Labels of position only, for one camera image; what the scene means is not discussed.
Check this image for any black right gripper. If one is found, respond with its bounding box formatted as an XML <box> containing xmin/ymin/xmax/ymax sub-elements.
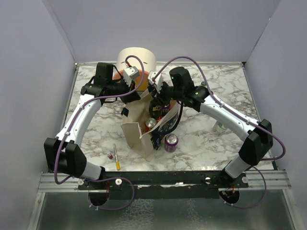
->
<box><xmin>151</xmin><ymin>80</ymin><xmax>185</xmax><ymax>106</ymax></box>

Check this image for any purple soda can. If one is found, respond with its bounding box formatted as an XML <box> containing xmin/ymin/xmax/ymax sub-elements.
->
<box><xmin>161</xmin><ymin>103</ymin><xmax>170</xmax><ymax>116</ymax></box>
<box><xmin>164</xmin><ymin>133</ymin><xmax>178</xmax><ymax>152</ymax></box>

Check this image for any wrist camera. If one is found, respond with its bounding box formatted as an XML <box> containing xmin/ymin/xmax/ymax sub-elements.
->
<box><xmin>147</xmin><ymin>71</ymin><xmax>163</xmax><ymax>93</ymax></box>
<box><xmin>122</xmin><ymin>66</ymin><xmax>140</xmax><ymax>85</ymax></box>

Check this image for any red cola can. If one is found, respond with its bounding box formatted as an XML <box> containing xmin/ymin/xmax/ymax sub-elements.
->
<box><xmin>145</xmin><ymin>117</ymin><xmax>157</xmax><ymax>132</ymax></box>

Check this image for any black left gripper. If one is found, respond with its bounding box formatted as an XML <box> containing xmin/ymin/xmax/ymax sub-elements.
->
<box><xmin>107</xmin><ymin>75</ymin><xmax>141</xmax><ymax>104</ymax></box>

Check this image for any small red vial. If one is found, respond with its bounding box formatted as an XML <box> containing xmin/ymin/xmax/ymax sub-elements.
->
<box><xmin>107</xmin><ymin>153</ymin><xmax>113</xmax><ymax>159</ymax></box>

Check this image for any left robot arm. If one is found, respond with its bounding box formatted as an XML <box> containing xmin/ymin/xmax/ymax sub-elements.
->
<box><xmin>44</xmin><ymin>62</ymin><xmax>140</xmax><ymax>189</ymax></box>

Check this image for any cream canvas tote bag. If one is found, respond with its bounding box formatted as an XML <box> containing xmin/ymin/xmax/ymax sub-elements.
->
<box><xmin>121</xmin><ymin>91</ymin><xmax>180</xmax><ymax>161</ymax></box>

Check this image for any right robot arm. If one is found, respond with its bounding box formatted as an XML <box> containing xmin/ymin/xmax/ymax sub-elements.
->
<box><xmin>148</xmin><ymin>67</ymin><xmax>273</xmax><ymax>187</ymax></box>

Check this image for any green glass bottle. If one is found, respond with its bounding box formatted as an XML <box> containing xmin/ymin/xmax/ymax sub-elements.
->
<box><xmin>148</xmin><ymin>100</ymin><xmax>164</xmax><ymax>120</ymax></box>

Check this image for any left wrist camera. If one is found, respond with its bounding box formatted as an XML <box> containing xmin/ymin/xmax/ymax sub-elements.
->
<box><xmin>122</xmin><ymin>66</ymin><xmax>140</xmax><ymax>85</ymax></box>

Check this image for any round drawer storage box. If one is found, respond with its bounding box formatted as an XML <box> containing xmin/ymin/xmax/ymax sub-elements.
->
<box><xmin>112</xmin><ymin>47</ymin><xmax>157</xmax><ymax>92</ymax></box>

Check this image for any yellow capped pen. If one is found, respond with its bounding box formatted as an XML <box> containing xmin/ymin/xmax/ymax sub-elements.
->
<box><xmin>113</xmin><ymin>144</ymin><xmax>120</xmax><ymax>171</ymax></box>

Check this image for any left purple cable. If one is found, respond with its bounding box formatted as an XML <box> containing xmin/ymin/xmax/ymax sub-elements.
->
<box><xmin>53</xmin><ymin>55</ymin><xmax>144</xmax><ymax>211</ymax></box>

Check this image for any clear plastic bottle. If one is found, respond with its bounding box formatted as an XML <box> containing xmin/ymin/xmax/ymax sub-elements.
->
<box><xmin>213</xmin><ymin>121</ymin><xmax>227</xmax><ymax>134</ymax></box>

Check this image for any black mounting rail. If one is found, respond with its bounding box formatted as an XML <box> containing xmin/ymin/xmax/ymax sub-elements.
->
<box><xmin>78</xmin><ymin>171</ymin><xmax>248</xmax><ymax>200</ymax></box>

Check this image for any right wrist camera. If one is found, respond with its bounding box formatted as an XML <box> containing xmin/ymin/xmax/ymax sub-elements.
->
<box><xmin>147</xmin><ymin>71</ymin><xmax>163</xmax><ymax>93</ymax></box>

